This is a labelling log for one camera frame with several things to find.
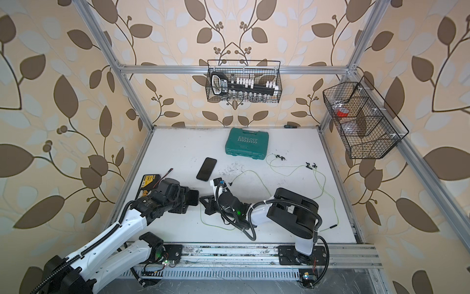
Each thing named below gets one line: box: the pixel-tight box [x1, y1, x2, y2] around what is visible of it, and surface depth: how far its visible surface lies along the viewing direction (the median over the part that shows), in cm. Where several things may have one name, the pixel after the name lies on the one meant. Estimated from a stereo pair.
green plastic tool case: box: [225, 127, 270, 160], surface depth 110 cm
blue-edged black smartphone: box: [195, 156, 218, 182], surface depth 104 cm
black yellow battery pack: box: [134, 173, 161, 201], surface depth 95 cm
